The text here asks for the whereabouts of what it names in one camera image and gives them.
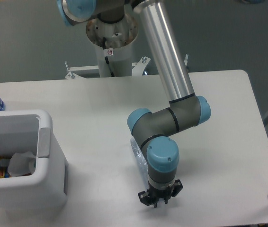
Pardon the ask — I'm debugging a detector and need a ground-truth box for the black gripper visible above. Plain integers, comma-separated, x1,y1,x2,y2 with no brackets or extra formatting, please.
138,179,183,208

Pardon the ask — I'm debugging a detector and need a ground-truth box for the crushed clear plastic bottle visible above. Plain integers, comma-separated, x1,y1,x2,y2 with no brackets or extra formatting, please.
130,137,149,189

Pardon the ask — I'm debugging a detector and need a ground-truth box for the white plastic bag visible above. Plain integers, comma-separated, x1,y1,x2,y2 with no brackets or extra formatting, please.
8,151,36,175

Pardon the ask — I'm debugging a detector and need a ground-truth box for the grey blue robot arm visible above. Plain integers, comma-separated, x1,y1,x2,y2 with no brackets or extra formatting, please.
57,0,211,206

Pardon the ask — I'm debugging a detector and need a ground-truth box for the colourful trash in can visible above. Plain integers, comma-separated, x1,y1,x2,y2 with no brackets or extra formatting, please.
0,156,36,179

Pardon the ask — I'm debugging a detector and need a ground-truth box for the white trash can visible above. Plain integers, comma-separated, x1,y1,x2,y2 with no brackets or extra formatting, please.
0,110,68,210

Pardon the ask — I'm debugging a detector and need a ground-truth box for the white pedestal foot bracket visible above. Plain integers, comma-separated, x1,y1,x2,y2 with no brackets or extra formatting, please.
64,53,189,80

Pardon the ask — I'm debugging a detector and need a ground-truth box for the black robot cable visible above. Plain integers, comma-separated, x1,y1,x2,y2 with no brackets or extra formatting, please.
102,37,116,78

